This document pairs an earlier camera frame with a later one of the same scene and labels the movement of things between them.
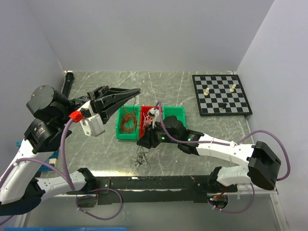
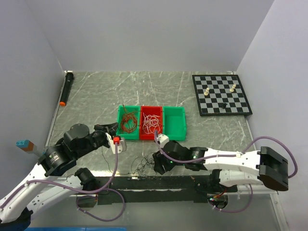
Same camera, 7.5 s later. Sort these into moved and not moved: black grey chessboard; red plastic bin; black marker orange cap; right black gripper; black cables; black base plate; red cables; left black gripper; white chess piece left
Moved: black cables; right black gripper; left black gripper
Not moved: red plastic bin; white chess piece left; black marker orange cap; red cables; black grey chessboard; black base plate
